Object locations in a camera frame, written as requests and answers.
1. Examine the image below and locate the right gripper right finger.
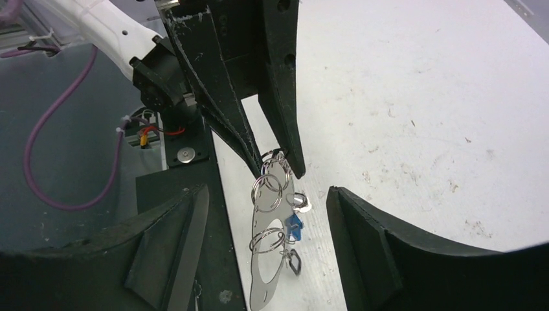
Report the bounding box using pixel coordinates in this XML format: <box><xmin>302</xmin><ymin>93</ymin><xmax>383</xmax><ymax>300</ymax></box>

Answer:
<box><xmin>326</xmin><ymin>187</ymin><xmax>548</xmax><ymax>310</ymax></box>

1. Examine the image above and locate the blue key tag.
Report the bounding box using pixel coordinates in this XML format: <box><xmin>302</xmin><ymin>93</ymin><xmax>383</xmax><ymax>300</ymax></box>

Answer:
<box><xmin>285</xmin><ymin>213</ymin><xmax>304</xmax><ymax>242</ymax></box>

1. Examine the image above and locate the black key fob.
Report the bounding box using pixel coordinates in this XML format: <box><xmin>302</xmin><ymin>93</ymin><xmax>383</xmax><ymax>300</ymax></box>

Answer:
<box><xmin>286</xmin><ymin>249</ymin><xmax>302</xmax><ymax>276</ymax></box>

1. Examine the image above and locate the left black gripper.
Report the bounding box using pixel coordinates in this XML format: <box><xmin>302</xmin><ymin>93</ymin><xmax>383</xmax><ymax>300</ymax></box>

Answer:
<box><xmin>156</xmin><ymin>1</ymin><xmax>306</xmax><ymax>179</ymax></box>

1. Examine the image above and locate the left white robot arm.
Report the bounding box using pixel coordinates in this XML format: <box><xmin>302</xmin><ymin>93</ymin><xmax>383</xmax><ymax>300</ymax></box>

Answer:
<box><xmin>42</xmin><ymin>1</ymin><xmax>306</xmax><ymax>178</ymax></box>

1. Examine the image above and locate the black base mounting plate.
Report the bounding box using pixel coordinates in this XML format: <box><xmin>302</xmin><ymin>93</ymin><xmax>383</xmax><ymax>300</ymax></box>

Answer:
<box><xmin>128</xmin><ymin>120</ymin><xmax>246</xmax><ymax>310</ymax></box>

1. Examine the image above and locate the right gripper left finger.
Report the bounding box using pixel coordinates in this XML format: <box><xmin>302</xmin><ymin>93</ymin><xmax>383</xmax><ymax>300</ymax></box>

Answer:
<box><xmin>0</xmin><ymin>184</ymin><xmax>211</xmax><ymax>311</ymax></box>

